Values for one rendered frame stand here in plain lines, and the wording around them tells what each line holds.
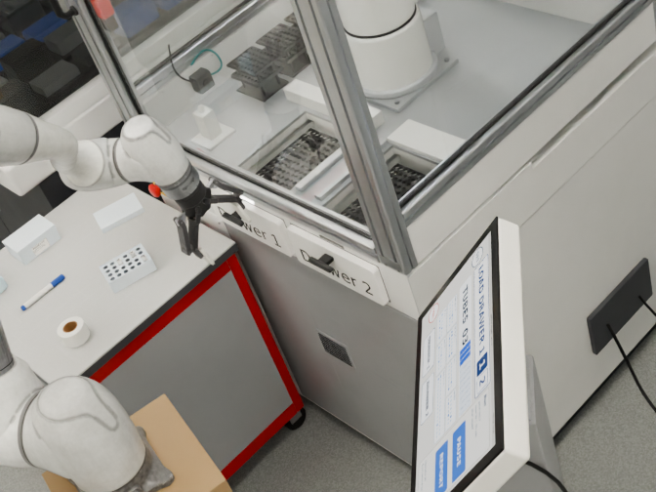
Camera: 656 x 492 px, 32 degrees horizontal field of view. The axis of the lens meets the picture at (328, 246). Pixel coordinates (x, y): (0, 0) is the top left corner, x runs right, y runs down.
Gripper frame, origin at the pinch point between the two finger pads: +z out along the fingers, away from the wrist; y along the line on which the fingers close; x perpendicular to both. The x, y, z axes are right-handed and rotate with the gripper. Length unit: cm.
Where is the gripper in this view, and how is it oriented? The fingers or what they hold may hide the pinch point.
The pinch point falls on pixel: (226, 238)
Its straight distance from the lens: 273.4
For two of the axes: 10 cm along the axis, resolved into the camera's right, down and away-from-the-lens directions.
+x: -6.7, -3.4, 6.6
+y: 6.2, -7.5, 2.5
